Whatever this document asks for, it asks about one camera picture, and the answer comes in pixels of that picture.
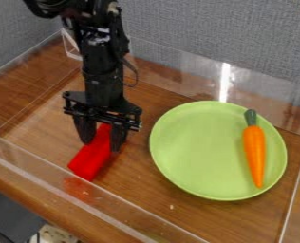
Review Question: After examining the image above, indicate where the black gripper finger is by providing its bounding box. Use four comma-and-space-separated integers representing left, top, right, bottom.
74, 116, 96, 144
111, 123, 129, 152

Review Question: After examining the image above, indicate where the red star-profile block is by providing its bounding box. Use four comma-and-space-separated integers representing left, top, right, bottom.
67, 124, 111, 181

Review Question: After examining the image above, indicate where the black cable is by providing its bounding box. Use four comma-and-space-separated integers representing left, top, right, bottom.
120, 58, 139, 89

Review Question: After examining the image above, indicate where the clear acrylic enclosure wall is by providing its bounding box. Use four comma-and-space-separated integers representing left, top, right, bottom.
0, 37, 300, 243

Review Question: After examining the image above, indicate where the orange toy carrot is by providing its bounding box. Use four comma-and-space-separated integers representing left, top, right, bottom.
242, 109, 265, 188

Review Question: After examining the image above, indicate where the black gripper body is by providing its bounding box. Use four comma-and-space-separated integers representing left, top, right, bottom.
63, 69, 142, 131

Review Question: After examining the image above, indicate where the white power strip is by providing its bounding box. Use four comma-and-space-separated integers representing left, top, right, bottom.
26, 224, 79, 243

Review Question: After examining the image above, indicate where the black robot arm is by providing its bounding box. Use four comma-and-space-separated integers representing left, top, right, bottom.
23, 0, 142, 152

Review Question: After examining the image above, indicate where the green plate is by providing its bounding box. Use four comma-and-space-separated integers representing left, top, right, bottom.
149, 101, 288, 201

